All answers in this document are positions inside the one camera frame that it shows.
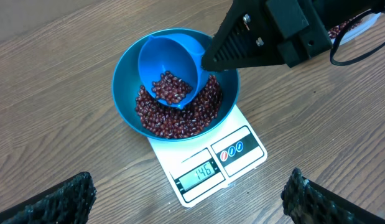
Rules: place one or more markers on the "red beans in bowl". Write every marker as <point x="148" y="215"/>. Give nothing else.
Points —
<point x="172" y="123"/>

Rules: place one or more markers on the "white digital kitchen scale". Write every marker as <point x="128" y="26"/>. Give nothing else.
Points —
<point x="199" y="167"/>

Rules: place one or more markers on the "red beans in scoop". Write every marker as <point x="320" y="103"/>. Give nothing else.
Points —
<point x="170" y="88"/>

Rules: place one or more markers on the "blue metal bowl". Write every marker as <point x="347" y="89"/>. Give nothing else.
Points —
<point x="126" y="84"/>

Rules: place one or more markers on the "blue plastic measuring scoop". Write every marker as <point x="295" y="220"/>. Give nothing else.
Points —
<point x="179" y="53"/>

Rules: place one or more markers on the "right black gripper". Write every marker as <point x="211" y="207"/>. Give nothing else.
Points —
<point x="258" y="33"/>

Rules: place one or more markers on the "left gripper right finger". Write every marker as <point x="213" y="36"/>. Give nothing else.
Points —
<point x="307" y="202"/>

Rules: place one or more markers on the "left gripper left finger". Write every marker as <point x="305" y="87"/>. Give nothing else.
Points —
<point x="70" y="201"/>

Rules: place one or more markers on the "clear plastic container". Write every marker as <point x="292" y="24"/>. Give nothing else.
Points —
<point x="367" y="22"/>

